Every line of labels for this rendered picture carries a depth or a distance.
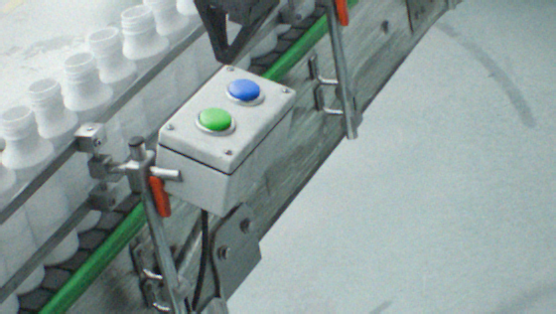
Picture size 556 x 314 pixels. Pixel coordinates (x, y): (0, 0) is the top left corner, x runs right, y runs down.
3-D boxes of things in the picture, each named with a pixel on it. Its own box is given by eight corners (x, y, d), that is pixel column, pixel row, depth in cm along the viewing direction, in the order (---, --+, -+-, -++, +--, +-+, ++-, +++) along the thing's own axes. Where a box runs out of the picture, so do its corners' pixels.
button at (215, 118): (208, 113, 120) (209, 101, 119) (235, 124, 119) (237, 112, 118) (193, 128, 117) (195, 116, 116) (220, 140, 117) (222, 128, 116)
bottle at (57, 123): (54, 242, 125) (16, 103, 117) (52, 215, 130) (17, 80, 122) (105, 231, 125) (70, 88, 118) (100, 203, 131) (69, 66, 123)
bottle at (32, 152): (19, 263, 122) (-23, 124, 114) (49, 234, 127) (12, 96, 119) (61, 273, 119) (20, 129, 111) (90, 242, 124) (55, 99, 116)
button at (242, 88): (236, 84, 124) (238, 73, 123) (263, 95, 123) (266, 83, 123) (222, 98, 122) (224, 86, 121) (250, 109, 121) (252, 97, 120)
